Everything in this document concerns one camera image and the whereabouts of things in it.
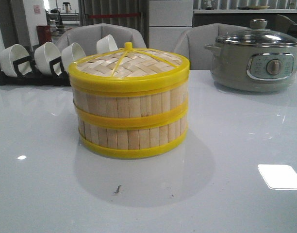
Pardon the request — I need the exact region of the bamboo steamer tray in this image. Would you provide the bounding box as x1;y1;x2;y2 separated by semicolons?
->
72;82;188;118
76;101;188;159

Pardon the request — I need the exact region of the bamboo steamer lid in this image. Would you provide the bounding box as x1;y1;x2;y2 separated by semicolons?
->
68;42;190;97

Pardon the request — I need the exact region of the grey armchair right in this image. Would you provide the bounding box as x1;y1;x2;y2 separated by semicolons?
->
172;23;245;70

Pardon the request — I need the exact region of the grey armchair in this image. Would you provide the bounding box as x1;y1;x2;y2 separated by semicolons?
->
172;23;245;70
55;23;147;55

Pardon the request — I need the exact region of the white bowl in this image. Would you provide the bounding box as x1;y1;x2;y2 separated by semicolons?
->
96;34;118;54
0;44;29;77
61;42;86;73
34;42;61;76

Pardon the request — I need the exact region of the white cabinet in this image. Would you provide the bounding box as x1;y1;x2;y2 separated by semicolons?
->
148;0;193;51

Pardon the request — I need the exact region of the grey armchair left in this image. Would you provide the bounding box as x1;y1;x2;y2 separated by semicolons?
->
55;23;147;55

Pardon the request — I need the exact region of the red barrier belt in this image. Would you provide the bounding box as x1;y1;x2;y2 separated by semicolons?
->
87;13;141;19

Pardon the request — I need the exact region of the grey electric cooker pot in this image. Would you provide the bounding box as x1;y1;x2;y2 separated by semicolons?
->
204;43;297;92

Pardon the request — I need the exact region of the black dish rack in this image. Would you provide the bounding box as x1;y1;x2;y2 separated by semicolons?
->
0;55;70;86

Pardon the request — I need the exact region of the dark counter shelf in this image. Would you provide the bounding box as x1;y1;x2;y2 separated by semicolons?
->
192;9;297;29

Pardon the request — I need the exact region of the red bin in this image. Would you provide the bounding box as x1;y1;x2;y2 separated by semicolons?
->
36;25;52;45

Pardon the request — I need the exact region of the glass pot lid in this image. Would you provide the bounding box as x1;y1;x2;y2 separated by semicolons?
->
215;18;297;47

